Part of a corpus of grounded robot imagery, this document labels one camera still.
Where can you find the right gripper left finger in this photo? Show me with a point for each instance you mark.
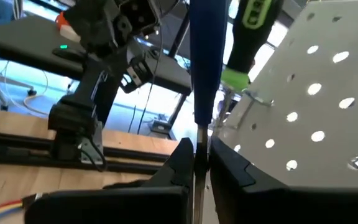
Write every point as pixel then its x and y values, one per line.
pixel 120 207

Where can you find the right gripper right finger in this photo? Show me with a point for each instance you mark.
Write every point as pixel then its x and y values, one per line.
pixel 291 207

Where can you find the white perforated peg board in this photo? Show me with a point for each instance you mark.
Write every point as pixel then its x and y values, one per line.
pixel 322 109

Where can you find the green and black screwdriver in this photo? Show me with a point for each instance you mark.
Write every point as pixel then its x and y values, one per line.
pixel 250 46

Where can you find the black computer mouse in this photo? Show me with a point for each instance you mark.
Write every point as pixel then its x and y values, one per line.
pixel 68 53

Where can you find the beige tape roll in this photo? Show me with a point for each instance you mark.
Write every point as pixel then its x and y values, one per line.
pixel 71 34

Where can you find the small orange red object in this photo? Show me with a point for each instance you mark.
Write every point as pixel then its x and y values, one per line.
pixel 61 20

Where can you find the black aluminium table frame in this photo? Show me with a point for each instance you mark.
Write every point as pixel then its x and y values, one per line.
pixel 26 146

